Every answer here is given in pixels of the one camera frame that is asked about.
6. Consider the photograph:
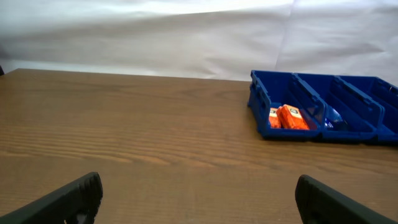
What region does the blue candy pack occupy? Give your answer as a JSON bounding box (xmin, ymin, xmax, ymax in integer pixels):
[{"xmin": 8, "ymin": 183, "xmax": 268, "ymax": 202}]
[{"xmin": 324, "ymin": 105, "xmax": 345, "ymax": 129}]

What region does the orange candy box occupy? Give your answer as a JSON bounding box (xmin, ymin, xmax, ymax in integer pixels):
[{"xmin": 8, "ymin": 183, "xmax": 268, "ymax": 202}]
[
  {"xmin": 275, "ymin": 104, "xmax": 310, "ymax": 131},
  {"xmin": 269, "ymin": 107, "xmax": 282, "ymax": 129}
]

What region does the blue tray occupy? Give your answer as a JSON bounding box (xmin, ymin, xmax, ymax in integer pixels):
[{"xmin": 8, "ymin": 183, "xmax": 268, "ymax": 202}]
[{"xmin": 247, "ymin": 70, "xmax": 398, "ymax": 146}]

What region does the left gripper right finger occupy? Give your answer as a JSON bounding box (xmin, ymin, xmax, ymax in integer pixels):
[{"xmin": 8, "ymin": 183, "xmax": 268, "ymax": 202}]
[{"xmin": 294, "ymin": 174, "xmax": 398, "ymax": 224}]

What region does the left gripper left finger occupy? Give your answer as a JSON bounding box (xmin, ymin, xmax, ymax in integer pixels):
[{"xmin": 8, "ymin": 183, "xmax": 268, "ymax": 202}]
[{"xmin": 0, "ymin": 171, "xmax": 104, "ymax": 224}]

